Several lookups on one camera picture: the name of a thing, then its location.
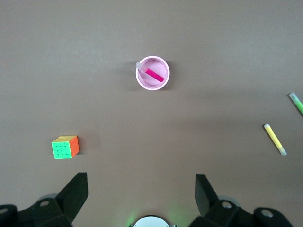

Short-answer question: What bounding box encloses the green marker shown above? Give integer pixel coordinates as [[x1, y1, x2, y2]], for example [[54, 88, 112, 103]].
[[288, 92, 303, 116]]

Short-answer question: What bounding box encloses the colourful puzzle cube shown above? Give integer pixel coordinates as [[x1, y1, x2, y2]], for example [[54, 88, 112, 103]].
[[51, 135, 80, 160]]

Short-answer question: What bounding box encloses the yellow marker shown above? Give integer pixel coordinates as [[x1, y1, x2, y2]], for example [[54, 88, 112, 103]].
[[264, 123, 288, 156]]

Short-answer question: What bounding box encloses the pink mesh cup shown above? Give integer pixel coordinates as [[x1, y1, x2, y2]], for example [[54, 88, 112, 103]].
[[135, 55, 171, 91]]

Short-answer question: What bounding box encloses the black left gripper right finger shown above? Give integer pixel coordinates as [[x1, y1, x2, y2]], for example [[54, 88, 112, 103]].
[[189, 173, 294, 227]]

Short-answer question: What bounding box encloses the pink marker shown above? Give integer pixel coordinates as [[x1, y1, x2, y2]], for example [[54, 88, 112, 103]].
[[135, 61, 165, 83]]

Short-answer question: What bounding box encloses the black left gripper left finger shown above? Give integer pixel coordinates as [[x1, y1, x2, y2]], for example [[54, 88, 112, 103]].
[[0, 172, 89, 227]]

